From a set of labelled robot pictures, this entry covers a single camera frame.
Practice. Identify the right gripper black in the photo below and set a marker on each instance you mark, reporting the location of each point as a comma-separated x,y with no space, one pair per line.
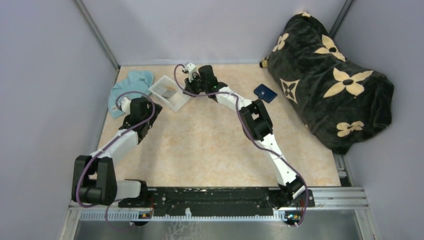
188,85

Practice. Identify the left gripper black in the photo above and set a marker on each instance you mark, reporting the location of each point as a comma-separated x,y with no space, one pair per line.
157,109

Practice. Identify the white plastic card tray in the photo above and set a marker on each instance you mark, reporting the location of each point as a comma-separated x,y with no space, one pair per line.
177,101

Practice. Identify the navy blue card holder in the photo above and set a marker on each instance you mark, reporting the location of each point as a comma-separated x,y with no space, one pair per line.
265,93

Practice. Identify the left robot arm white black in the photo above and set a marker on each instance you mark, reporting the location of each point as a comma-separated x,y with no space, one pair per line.
94,178

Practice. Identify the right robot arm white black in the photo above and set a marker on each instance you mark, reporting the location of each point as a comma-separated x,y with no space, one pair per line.
256,124

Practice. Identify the stack of grey cards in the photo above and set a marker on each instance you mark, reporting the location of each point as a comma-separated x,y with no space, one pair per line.
165,91

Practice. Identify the light blue towel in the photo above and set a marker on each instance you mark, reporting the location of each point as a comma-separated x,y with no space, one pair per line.
136,81

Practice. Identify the black floral blanket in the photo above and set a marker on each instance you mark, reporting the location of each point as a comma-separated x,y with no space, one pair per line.
340,102

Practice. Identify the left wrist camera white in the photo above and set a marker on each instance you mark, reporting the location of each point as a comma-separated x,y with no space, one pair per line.
125,105

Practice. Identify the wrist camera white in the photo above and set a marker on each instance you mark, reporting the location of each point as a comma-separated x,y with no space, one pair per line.
191,71
125,105

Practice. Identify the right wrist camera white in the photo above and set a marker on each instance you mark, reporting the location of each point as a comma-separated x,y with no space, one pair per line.
191,71

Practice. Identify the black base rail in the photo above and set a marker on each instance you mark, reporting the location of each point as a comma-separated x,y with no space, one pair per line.
216,202

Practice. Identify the aluminium frame rail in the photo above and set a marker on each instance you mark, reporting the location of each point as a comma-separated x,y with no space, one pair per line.
325,198

